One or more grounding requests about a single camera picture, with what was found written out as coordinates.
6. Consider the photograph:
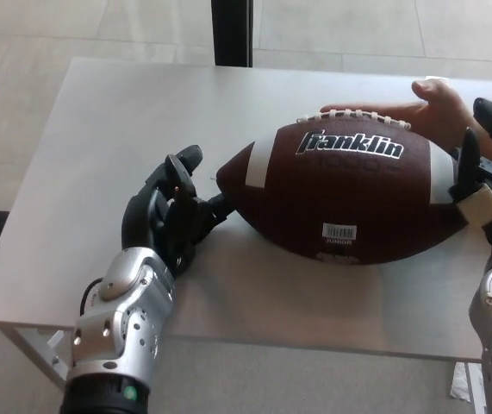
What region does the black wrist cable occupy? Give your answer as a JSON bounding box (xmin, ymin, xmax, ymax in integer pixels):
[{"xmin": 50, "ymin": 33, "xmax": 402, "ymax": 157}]
[{"xmin": 80, "ymin": 278, "xmax": 104, "ymax": 316}]

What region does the crumpled white paper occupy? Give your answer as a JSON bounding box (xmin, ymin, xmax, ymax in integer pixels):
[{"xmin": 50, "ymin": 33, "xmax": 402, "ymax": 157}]
[{"xmin": 450, "ymin": 361, "xmax": 483, "ymax": 400}]

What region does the brown Franklin football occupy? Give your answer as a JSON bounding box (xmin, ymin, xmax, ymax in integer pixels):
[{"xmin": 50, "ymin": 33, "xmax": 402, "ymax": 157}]
[{"xmin": 215, "ymin": 108, "xmax": 473, "ymax": 267}]

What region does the robot left black hand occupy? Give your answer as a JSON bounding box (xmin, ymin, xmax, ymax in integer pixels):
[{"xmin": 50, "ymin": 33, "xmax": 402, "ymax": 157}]
[{"xmin": 120, "ymin": 144, "xmax": 238, "ymax": 277}]

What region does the black vertical pillar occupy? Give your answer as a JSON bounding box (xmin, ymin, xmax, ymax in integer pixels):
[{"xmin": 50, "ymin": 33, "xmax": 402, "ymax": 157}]
[{"xmin": 211, "ymin": 0, "xmax": 254, "ymax": 68}]

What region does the person's bare hand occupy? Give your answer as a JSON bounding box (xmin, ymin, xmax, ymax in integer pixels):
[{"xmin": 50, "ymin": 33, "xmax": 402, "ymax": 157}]
[{"xmin": 319, "ymin": 77, "xmax": 482, "ymax": 153}]

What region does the white metal table leg frame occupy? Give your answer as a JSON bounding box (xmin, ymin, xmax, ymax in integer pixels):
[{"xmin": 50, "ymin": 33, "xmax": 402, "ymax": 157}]
[{"xmin": 8, "ymin": 325, "xmax": 77, "ymax": 385}]

